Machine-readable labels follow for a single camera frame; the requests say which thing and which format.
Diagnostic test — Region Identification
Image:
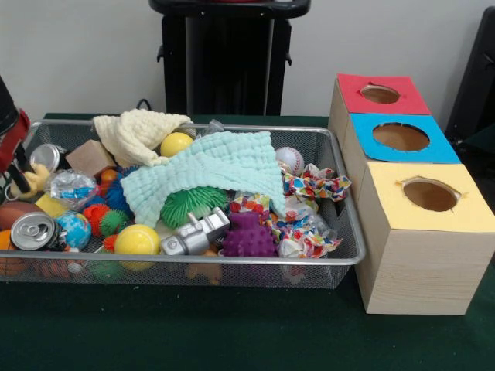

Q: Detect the yellow rubber duck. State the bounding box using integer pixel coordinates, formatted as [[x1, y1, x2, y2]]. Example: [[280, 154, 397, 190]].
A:
[[7, 162, 50, 201]]

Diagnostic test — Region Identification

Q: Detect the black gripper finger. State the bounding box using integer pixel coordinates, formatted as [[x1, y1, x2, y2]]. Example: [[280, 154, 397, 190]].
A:
[[13, 145, 32, 194]]

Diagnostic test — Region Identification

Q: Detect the yellow ball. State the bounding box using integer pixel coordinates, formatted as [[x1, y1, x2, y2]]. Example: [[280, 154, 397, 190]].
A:
[[114, 225, 162, 256]]

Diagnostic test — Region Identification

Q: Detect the green spiky ball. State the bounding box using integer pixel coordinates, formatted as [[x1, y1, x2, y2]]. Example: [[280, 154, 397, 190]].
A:
[[160, 187, 228, 229]]

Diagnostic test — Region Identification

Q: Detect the black pedestal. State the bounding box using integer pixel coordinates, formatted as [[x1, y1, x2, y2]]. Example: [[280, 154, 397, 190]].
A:
[[148, 0, 312, 116]]

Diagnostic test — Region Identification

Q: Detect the cream waffle cloth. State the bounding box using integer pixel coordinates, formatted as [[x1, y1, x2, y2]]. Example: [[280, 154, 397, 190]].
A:
[[92, 108, 193, 168]]

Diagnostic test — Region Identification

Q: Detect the dark green tablecloth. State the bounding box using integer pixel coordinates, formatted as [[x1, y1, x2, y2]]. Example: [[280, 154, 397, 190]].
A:
[[0, 111, 495, 371]]

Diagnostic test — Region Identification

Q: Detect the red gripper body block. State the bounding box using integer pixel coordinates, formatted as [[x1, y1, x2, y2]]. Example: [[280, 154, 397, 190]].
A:
[[0, 109, 32, 173]]

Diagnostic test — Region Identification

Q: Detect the wooden box with three holes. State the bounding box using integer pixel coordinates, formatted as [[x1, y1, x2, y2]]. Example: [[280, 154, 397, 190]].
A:
[[328, 73, 495, 316]]

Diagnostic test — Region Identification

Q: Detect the mint waffle cloth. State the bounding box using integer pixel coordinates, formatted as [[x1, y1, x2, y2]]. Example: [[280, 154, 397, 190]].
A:
[[120, 130, 287, 230]]

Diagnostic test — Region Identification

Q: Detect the silver drink can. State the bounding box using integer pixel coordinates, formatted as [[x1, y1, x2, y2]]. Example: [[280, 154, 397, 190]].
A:
[[9, 211, 67, 252]]

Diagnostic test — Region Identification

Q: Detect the black upright panel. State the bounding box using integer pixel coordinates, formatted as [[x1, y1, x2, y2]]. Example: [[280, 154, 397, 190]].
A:
[[444, 5, 495, 144]]

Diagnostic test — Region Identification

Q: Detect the blue globe ball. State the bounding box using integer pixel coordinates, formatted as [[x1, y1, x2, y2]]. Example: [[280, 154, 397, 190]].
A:
[[55, 210, 93, 250]]

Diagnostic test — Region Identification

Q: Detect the purple spiky ball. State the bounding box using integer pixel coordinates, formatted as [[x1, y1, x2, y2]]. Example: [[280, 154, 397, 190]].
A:
[[220, 211, 280, 258]]

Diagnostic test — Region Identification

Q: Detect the black cable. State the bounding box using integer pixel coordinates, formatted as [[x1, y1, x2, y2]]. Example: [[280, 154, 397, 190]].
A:
[[134, 98, 168, 114]]

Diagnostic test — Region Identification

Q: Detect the colourful confetti print packet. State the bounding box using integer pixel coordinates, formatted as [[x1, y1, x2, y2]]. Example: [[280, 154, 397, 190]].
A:
[[230, 162, 352, 259]]

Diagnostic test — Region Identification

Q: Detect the white baseball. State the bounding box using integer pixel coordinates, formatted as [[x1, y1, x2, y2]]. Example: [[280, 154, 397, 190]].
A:
[[275, 147, 306, 175]]

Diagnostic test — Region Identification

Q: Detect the silver toy camera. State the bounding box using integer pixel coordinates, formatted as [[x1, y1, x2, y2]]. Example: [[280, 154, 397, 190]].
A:
[[159, 206, 232, 257]]

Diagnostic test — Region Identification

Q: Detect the shallow clear mesh bin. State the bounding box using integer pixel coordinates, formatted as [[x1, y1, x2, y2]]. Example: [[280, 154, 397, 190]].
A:
[[0, 118, 367, 289]]

